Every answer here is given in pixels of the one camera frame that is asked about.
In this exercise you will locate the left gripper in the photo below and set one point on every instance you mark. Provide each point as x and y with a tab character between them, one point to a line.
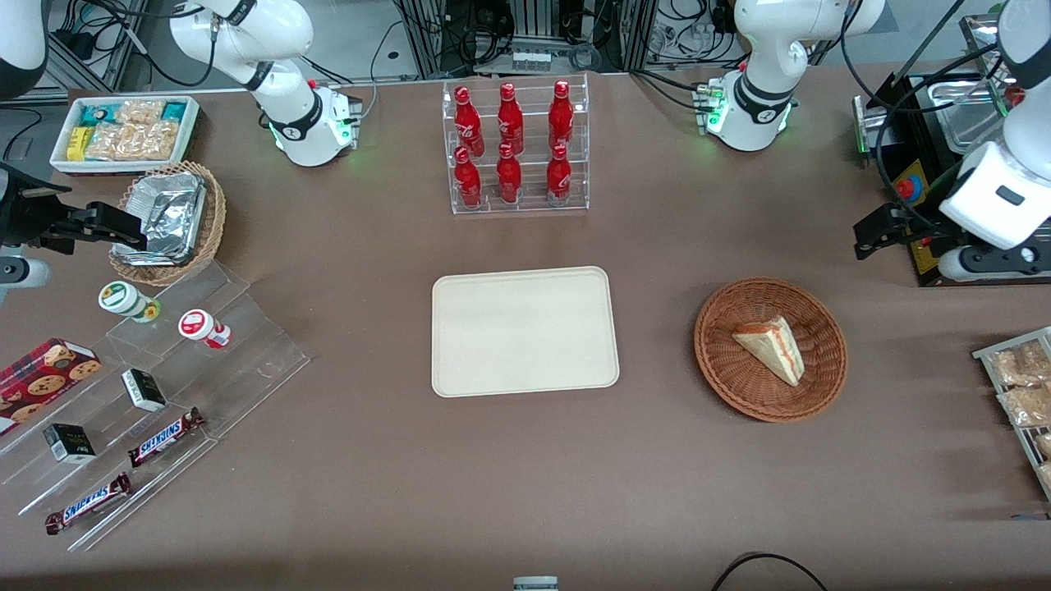
926	222

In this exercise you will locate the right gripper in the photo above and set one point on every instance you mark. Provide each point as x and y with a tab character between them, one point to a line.
25	215

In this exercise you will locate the triangular sandwich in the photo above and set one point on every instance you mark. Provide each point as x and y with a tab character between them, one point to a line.
772	349

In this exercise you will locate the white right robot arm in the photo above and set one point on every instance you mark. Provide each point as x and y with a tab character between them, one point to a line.
300	123

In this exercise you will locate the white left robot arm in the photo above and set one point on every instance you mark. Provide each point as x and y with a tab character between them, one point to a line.
755	98

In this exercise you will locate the aluminium foil tray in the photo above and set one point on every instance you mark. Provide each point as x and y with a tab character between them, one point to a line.
168	217

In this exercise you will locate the light tan wicker basket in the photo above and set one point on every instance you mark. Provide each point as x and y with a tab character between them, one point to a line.
215	217

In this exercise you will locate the brown wicker basket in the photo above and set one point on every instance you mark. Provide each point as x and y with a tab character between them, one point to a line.
731	369

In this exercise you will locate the cream plastic tray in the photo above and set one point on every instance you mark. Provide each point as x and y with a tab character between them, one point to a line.
525	332

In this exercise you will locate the red emergency stop button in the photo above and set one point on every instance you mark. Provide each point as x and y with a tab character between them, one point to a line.
907	189

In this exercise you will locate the green lid yogurt cup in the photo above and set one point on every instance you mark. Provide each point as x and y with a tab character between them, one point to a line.
121	297

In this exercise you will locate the yellow snack packet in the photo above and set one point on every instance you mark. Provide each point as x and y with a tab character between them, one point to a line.
77	144

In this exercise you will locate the black food warmer machine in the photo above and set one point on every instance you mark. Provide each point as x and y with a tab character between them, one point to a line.
907	131

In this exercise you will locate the clear bag of fried snacks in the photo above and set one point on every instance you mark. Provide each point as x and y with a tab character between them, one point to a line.
1026	406
131	141
139	111
1022	365

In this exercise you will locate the teal snack packet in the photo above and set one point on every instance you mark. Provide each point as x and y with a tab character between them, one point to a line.
94	115

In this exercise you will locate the red lid yogurt cup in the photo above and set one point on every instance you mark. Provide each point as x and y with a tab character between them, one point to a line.
197	325

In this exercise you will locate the white plastic bin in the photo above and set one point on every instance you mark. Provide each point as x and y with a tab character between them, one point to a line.
190	131

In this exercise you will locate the red tartan cookie box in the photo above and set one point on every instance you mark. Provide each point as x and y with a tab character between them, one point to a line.
41	382

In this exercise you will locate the small black carton box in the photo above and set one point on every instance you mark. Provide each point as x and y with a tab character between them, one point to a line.
144	390
70	443

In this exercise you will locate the clear acrylic stepped stand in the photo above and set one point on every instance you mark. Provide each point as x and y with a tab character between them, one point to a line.
238	361

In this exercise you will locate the Snickers chocolate bar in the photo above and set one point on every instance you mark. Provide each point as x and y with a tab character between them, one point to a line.
89	503
164	437

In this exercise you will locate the red cola bottle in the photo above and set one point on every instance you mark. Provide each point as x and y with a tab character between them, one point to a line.
467	119
467	180
561	115
558	176
510	119
508	176

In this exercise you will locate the clear acrylic bottle rack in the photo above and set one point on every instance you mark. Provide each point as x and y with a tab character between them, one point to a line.
532	201

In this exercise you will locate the grey power strip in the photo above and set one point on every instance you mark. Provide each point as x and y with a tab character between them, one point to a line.
534	60

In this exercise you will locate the grey device edge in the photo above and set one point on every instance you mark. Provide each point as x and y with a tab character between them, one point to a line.
535	584

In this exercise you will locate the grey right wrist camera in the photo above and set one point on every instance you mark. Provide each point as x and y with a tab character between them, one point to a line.
20	272

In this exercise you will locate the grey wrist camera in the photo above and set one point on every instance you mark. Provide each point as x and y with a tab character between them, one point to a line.
989	264
20	272

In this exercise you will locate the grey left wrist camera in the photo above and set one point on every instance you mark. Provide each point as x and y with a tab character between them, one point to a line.
989	264

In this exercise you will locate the aluminium frame rack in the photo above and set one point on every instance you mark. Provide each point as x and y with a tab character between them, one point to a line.
427	41

